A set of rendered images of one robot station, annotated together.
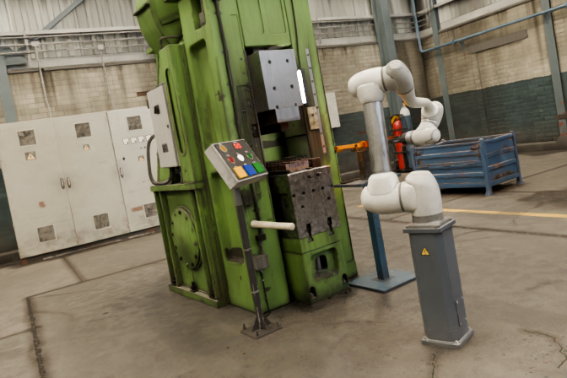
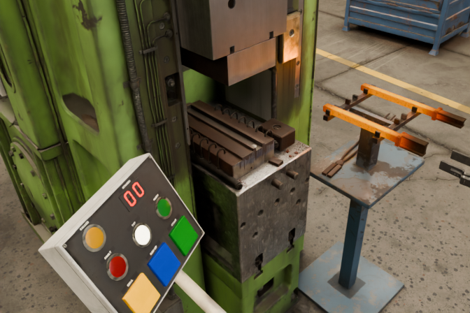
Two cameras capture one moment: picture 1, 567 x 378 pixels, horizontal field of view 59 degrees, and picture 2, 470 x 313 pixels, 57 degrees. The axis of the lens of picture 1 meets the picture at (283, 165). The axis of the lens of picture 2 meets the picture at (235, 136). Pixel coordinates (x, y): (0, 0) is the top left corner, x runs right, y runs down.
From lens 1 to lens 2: 239 cm
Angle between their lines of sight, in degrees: 31
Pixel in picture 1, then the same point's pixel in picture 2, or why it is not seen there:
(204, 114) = (51, 15)
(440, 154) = not seen: outside the picture
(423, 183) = not seen: outside the picture
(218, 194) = (89, 170)
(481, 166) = (436, 18)
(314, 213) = (271, 235)
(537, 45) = not seen: outside the picture
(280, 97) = (242, 24)
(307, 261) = (248, 304)
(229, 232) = not seen: hidden behind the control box
